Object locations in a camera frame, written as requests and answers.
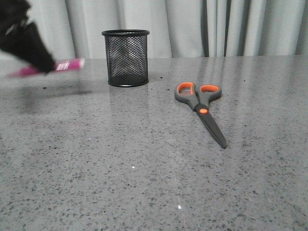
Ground black mesh pen holder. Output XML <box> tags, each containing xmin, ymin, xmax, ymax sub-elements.
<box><xmin>102</xmin><ymin>29</ymin><xmax>150</xmax><ymax>87</ymax></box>

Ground grey orange scissors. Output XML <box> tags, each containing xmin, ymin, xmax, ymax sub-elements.
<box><xmin>174</xmin><ymin>82</ymin><xmax>227</xmax><ymax>148</ymax></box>

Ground pink marker pen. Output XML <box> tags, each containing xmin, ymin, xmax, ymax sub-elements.
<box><xmin>5</xmin><ymin>58</ymin><xmax>85</xmax><ymax>77</ymax></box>

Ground grey curtain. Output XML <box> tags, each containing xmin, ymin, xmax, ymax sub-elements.
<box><xmin>29</xmin><ymin>0</ymin><xmax>308</xmax><ymax>58</ymax></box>

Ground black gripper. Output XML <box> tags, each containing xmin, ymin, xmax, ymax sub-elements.
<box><xmin>0</xmin><ymin>0</ymin><xmax>55</xmax><ymax>73</ymax></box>

